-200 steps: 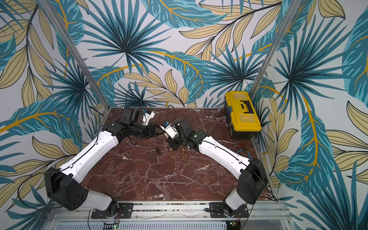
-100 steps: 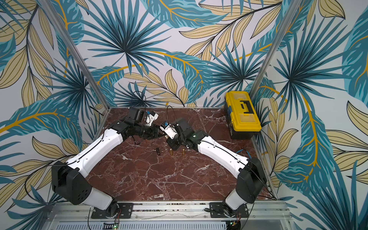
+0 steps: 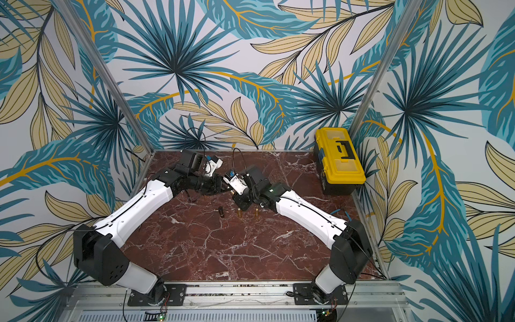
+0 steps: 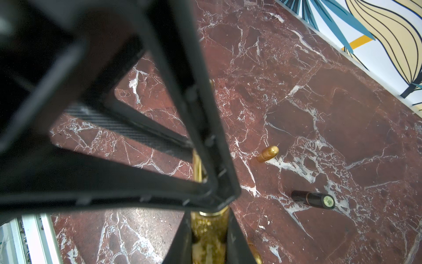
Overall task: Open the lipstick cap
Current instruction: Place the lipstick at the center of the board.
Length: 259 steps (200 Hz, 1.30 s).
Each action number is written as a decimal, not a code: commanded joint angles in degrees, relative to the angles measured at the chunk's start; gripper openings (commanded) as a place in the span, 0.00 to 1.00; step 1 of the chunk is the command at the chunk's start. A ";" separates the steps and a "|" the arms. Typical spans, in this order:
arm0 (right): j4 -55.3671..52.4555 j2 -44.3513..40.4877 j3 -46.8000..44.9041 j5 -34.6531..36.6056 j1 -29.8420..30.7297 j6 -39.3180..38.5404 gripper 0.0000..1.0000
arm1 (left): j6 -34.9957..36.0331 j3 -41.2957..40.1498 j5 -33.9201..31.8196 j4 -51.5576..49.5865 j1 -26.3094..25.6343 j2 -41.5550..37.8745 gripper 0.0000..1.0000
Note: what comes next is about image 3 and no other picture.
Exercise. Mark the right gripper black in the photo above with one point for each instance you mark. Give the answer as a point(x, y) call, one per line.
point(243, 198)

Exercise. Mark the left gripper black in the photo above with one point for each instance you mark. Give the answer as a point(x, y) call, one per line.
point(216, 187)

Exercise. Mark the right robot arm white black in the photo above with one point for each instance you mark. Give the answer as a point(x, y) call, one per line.
point(347, 240)

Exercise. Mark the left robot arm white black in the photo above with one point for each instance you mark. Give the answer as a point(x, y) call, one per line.
point(97, 250)

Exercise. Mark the yellow black toolbox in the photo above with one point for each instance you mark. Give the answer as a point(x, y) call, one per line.
point(338, 164)

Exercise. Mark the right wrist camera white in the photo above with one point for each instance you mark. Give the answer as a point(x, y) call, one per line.
point(236, 182)

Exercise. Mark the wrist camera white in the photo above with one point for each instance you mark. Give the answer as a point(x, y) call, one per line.
point(211, 165)
point(236, 182)

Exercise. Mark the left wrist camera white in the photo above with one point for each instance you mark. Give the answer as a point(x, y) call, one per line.
point(211, 165)

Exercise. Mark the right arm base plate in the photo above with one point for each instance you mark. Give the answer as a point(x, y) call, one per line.
point(310, 294)

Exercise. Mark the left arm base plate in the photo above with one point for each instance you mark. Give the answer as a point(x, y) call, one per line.
point(172, 295)

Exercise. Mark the aluminium corner post left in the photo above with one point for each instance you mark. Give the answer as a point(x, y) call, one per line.
point(77, 27)

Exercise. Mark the aluminium corner post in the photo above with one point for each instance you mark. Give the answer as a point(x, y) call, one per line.
point(77, 27)
point(390, 51)

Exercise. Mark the aluminium frame rail front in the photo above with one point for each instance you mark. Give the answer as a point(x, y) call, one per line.
point(366, 300)

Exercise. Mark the aluminium corner post right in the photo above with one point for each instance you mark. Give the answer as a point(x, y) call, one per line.
point(390, 51)

